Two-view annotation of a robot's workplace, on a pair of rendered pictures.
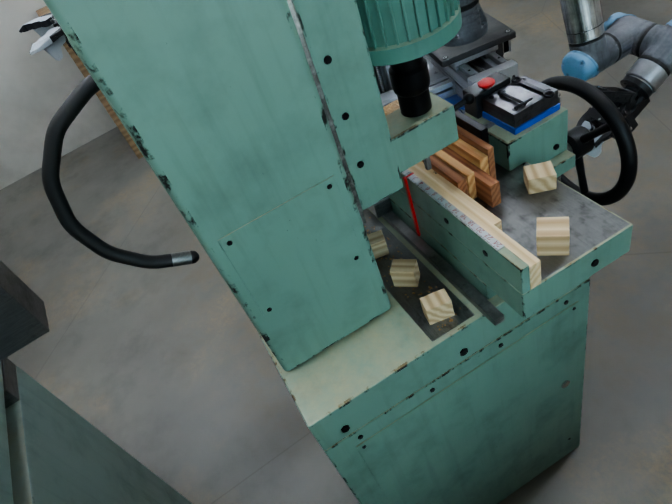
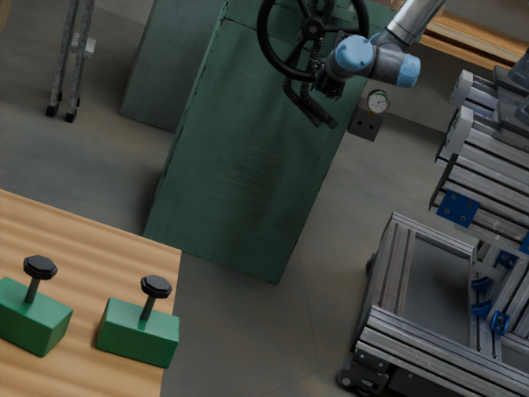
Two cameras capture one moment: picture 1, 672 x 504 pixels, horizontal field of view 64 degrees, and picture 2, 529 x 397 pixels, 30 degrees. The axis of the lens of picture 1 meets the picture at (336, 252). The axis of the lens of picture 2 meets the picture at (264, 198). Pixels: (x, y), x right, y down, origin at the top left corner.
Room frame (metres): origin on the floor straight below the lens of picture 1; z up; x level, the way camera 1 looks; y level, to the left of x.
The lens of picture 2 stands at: (1.07, -3.05, 1.30)
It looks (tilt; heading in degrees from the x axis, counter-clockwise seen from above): 21 degrees down; 94
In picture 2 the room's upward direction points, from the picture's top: 23 degrees clockwise
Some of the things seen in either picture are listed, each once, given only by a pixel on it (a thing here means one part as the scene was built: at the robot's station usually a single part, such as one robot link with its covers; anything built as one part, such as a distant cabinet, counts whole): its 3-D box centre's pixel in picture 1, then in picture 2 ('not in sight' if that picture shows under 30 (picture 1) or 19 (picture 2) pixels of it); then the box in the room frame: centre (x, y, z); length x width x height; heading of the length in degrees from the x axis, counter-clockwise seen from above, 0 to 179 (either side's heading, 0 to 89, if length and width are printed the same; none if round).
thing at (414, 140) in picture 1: (410, 137); not in sight; (0.75, -0.19, 1.03); 0.14 x 0.07 x 0.09; 102
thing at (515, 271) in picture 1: (410, 186); not in sight; (0.76, -0.17, 0.93); 0.60 x 0.02 x 0.06; 12
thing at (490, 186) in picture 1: (454, 166); not in sight; (0.77, -0.26, 0.92); 0.23 x 0.02 x 0.05; 12
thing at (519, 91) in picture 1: (509, 97); not in sight; (0.81, -0.40, 0.99); 0.13 x 0.11 x 0.06; 12
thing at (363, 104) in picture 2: not in sight; (365, 119); (1.04, -0.29, 0.58); 0.12 x 0.08 x 0.08; 102
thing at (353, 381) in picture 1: (393, 274); (301, 9); (0.73, -0.09, 0.76); 0.57 x 0.45 x 0.09; 102
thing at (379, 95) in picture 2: not in sight; (376, 103); (1.05, -0.36, 0.65); 0.06 x 0.04 x 0.08; 12
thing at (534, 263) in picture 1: (419, 182); not in sight; (0.76, -0.19, 0.92); 0.60 x 0.02 x 0.05; 12
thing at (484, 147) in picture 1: (457, 144); not in sight; (0.80, -0.29, 0.94); 0.20 x 0.01 x 0.08; 12
